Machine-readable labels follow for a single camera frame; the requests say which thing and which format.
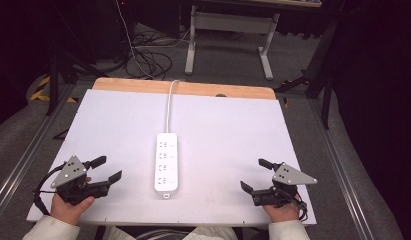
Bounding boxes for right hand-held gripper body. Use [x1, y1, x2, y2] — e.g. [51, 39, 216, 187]
[251, 162, 319, 208]

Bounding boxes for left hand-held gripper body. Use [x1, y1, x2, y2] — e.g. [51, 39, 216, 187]
[50, 155, 112, 206]

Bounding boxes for person's right hand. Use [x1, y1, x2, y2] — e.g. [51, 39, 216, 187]
[261, 201, 301, 224]

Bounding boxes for person's left hand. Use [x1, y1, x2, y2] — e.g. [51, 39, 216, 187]
[49, 176, 96, 226]

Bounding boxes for white power strip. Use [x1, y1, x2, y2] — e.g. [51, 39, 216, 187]
[154, 132, 180, 200]

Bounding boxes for white board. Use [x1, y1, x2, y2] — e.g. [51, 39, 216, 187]
[26, 88, 318, 228]

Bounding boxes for person's lap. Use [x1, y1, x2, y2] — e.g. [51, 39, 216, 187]
[102, 225, 240, 240]

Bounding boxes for yellow black floor tape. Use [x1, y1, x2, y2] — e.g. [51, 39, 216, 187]
[29, 75, 79, 104]

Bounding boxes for black tripod stand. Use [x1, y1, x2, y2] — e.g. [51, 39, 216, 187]
[45, 0, 109, 117]

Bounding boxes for black metal stand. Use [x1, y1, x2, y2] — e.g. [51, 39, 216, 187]
[273, 18, 339, 130]

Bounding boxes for dark curtain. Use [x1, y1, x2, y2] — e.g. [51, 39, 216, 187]
[327, 0, 411, 240]

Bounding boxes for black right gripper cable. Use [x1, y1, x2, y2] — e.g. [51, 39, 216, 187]
[292, 191, 309, 223]

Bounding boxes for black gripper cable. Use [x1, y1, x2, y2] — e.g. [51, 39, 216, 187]
[32, 162, 66, 216]
[292, 191, 309, 223]

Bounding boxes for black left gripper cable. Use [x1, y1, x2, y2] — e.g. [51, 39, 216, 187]
[32, 162, 66, 216]

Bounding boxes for metal floor rail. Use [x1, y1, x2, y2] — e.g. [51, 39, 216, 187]
[0, 83, 77, 215]
[308, 99, 376, 240]

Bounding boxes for white power strip cable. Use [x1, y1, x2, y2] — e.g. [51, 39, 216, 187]
[164, 79, 183, 134]

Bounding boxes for black floor cables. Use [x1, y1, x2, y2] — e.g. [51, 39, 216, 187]
[125, 31, 174, 81]

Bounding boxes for thin white floor cable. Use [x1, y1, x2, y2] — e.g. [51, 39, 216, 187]
[114, 0, 156, 80]

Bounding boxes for white metal desk frame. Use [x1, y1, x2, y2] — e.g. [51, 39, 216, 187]
[184, 4, 281, 81]

